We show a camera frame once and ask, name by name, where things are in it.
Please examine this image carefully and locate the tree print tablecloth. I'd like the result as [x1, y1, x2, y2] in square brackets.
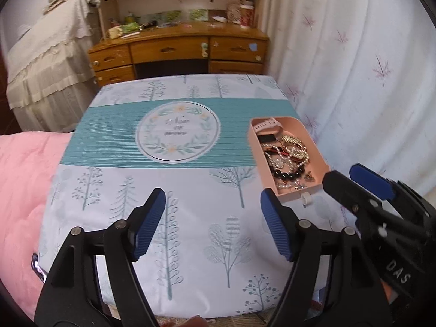
[37, 74, 362, 317]

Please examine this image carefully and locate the black bead bracelet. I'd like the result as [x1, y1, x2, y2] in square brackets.
[272, 168, 305, 182]

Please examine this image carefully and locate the white leaf print curtain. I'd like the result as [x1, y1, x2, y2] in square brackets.
[254, 0, 436, 219]

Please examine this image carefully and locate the pink blanket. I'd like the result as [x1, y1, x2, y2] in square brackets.
[0, 131, 74, 321]

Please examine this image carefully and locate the white watch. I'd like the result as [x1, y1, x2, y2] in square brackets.
[253, 117, 283, 143]

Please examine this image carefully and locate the cream lace cover cloth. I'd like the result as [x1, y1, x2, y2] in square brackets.
[5, 0, 103, 133]

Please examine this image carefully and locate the red patterned cup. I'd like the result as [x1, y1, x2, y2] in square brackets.
[240, 4, 256, 29]

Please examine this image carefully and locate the pink plastic tray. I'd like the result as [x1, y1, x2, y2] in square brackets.
[247, 116, 331, 202]

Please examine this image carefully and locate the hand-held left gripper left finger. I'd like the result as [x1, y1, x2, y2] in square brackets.
[34, 187, 167, 327]

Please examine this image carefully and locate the wooden desk with drawers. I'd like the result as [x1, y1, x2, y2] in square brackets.
[87, 24, 270, 87]

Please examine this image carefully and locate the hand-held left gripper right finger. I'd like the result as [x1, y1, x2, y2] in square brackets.
[260, 188, 389, 327]

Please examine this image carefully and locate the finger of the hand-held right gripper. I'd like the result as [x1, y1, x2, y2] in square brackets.
[349, 163, 436, 219]
[322, 169, 427, 243]

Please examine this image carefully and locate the red string bracelet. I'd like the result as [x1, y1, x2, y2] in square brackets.
[264, 145, 307, 161]

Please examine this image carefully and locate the patterned jar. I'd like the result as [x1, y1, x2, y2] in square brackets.
[226, 3, 242, 25]

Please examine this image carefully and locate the wooden desk shelf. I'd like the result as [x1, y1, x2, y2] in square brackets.
[97, 0, 264, 41]

